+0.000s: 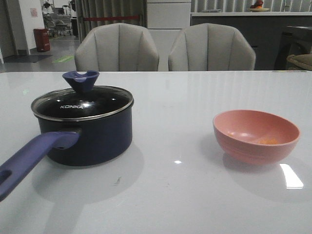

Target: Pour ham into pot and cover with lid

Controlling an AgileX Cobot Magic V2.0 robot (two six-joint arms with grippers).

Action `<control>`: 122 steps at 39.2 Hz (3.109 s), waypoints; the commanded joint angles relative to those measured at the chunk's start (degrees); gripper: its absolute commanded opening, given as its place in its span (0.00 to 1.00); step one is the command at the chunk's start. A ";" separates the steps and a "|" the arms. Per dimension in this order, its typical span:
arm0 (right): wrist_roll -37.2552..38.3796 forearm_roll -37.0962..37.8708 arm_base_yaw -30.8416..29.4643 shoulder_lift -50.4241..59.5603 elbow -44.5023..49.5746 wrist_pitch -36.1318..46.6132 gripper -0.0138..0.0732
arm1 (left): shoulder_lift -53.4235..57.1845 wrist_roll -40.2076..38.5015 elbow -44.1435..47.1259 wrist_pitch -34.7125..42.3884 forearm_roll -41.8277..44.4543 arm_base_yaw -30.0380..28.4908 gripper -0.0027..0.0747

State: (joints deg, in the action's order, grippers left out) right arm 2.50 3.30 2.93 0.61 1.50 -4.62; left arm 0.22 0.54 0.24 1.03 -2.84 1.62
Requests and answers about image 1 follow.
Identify dark blue saucepan purple handle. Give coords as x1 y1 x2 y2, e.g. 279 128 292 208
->
0 94 135 202

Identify fruit plate on counter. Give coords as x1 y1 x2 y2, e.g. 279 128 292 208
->
248 0 270 12

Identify glass lid blue knob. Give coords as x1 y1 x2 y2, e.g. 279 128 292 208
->
31 70 134 122

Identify red bin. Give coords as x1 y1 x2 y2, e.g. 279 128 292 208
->
34 28 50 52

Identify dark grey counter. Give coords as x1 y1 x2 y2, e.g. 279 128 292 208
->
191 12 312 70

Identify pink bowl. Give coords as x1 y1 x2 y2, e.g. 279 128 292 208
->
213 110 300 165

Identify red barrier belt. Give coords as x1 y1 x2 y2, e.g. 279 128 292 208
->
83 15 140 21

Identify beige chair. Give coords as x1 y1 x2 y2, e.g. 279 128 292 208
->
168 23 256 71
75 23 159 72

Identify white cabinet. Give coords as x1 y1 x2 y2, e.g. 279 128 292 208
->
146 0 192 71

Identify olive cushion seat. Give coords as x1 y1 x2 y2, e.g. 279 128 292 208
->
287 54 312 71

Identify left beige chair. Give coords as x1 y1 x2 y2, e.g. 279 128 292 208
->
75 23 159 72

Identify orange ham pieces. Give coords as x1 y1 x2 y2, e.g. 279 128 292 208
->
256 138 279 145

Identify right beige chair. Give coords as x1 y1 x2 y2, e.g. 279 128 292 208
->
168 23 256 71

